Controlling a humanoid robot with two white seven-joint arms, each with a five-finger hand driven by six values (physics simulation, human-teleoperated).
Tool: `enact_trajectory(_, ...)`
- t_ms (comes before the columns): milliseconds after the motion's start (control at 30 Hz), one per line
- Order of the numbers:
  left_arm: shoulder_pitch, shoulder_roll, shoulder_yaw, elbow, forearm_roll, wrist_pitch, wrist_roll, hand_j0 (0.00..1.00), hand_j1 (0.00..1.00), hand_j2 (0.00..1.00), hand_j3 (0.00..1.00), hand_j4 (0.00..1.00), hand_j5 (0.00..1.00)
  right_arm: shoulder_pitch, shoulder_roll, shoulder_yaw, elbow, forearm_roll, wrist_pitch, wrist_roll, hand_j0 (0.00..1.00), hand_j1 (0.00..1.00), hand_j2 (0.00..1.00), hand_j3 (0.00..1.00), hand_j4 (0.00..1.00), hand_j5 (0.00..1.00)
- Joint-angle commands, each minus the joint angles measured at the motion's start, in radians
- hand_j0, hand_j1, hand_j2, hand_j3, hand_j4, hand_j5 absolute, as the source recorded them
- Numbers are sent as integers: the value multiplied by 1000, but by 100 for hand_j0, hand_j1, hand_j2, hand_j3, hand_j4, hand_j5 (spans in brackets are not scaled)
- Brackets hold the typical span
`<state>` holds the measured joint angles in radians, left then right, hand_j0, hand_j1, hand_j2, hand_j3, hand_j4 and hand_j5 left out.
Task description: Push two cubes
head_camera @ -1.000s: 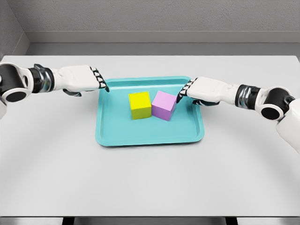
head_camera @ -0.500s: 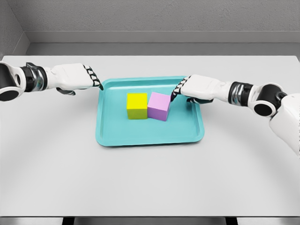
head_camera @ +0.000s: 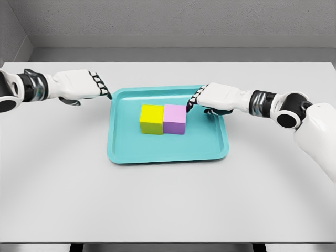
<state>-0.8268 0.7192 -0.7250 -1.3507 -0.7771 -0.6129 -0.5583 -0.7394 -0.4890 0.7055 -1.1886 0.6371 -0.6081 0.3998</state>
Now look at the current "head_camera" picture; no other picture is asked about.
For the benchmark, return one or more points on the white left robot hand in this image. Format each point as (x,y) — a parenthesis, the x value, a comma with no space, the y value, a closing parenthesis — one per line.
(77,84)

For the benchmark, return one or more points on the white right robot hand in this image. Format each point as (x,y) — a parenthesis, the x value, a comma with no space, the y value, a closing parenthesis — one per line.
(218,96)

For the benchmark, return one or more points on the pink purple cube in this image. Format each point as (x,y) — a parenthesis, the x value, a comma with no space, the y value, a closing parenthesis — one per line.
(174,119)

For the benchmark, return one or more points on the yellow cube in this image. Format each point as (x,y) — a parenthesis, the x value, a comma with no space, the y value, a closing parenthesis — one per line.
(151,118)

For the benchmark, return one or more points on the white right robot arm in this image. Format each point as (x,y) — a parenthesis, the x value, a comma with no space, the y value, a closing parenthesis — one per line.
(294,118)

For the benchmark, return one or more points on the teal rectangular tray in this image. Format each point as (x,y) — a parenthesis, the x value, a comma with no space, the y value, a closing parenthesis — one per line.
(168,147)

